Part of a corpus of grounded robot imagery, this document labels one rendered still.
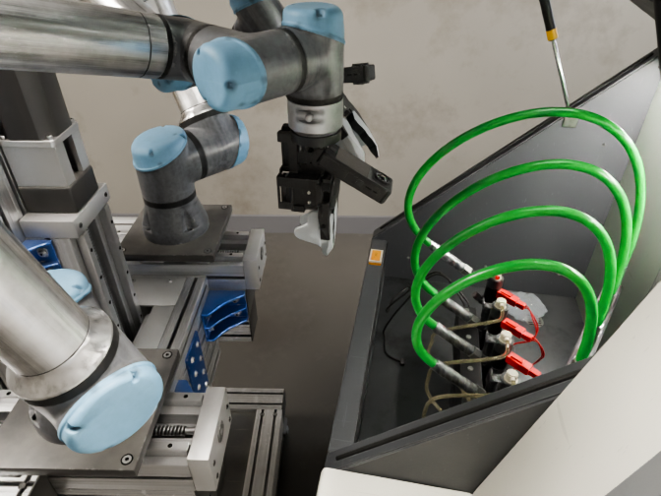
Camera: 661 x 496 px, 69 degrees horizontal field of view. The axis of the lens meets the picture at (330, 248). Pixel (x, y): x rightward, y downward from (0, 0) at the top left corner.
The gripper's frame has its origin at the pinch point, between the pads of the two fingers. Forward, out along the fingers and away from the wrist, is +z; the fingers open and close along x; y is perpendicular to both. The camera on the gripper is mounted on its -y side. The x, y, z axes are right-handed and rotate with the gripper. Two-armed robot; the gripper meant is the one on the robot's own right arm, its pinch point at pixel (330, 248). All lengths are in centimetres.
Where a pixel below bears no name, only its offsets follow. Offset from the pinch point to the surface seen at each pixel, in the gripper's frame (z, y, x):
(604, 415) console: -5.6, -32.2, 30.0
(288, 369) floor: 121, 33, -74
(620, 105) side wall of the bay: -12, -51, -43
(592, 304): -4.9, -35.3, 12.7
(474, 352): 14.3, -24.8, 4.8
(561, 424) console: 0.9, -30.6, 26.7
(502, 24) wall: 1, -46, -199
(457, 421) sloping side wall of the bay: 9.8, -21.0, 21.8
